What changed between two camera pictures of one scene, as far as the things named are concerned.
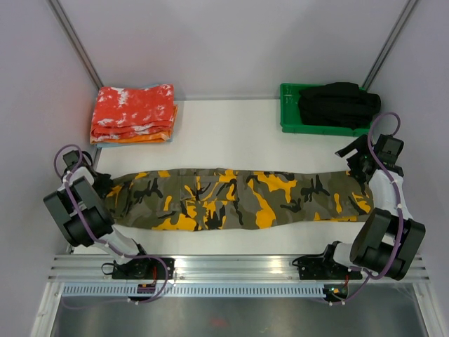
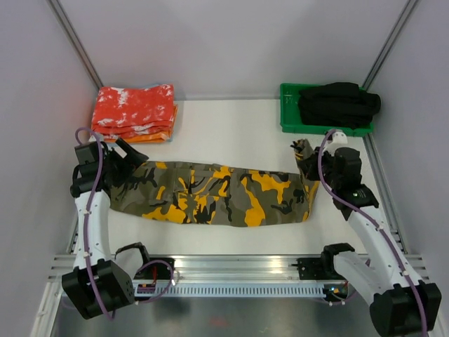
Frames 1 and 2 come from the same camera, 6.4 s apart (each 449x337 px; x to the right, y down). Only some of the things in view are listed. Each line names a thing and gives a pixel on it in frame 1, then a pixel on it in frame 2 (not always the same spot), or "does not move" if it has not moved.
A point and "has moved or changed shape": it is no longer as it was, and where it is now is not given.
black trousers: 339,104 does not move
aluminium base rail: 208,268 does not move
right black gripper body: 356,162 to 313,170
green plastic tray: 290,117 does not move
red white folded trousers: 121,112 does not move
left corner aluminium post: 61,16 does not move
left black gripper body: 102,184 to 118,177
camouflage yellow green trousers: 221,199 has moved or changed shape
